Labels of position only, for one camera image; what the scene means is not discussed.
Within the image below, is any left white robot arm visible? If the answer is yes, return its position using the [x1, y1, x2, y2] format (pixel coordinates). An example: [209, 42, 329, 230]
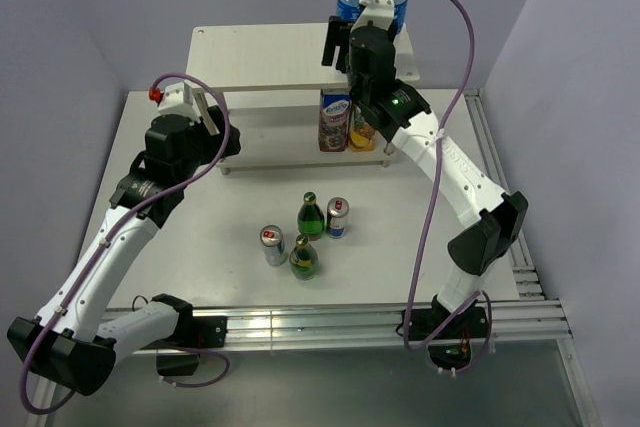
[7, 106, 240, 396]

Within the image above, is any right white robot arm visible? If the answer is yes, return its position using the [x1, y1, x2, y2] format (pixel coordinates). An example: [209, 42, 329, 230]
[321, 16, 528, 349]

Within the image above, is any white two-tier wooden shelf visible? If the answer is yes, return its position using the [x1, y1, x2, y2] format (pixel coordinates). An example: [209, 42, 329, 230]
[186, 23, 394, 175]

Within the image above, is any purple grape juice carton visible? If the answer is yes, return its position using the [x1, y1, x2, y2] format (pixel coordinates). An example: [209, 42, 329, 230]
[318, 89, 351, 152]

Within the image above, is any yellow pineapple juice carton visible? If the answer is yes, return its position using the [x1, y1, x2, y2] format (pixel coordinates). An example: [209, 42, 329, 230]
[347, 105, 377, 152]

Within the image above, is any left silver drink can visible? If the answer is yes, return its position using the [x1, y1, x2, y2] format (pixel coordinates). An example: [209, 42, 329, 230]
[259, 224, 287, 267]

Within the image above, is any silver drink can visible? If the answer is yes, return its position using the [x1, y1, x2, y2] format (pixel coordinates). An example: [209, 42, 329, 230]
[259, 224, 287, 267]
[326, 197, 350, 238]

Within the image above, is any rear green glass bottle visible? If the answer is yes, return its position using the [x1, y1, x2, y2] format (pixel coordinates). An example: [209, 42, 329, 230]
[297, 192, 325, 241]

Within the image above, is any green glass bottle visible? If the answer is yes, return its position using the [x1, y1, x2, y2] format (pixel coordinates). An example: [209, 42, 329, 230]
[297, 192, 325, 241]
[289, 234, 319, 280]

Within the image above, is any right silver drink can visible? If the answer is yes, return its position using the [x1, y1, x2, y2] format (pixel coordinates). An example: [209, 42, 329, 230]
[326, 197, 350, 238]

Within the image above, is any front green glass bottle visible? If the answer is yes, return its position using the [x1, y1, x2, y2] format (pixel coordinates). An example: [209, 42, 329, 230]
[289, 234, 319, 280]

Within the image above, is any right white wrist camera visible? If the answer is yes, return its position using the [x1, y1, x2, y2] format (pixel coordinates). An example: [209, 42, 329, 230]
[351, 0, 395, 31]

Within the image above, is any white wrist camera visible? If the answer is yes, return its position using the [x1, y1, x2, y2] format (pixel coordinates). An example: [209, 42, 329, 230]
[351, 0, 395, 31]
[148, 82, 199, 122]

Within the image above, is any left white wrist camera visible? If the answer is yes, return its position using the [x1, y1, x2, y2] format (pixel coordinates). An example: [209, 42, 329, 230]
[148, 82, 199, 122]

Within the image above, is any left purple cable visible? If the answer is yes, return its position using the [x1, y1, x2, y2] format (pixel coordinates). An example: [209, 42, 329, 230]
[19, 74, 232, 416]

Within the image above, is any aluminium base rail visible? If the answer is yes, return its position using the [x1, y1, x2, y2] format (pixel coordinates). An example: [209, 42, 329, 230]
[29, 296, 574, 427]

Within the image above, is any aluminium side rail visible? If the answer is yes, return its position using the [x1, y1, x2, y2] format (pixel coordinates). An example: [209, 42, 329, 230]
[465, 89, 601, 426]

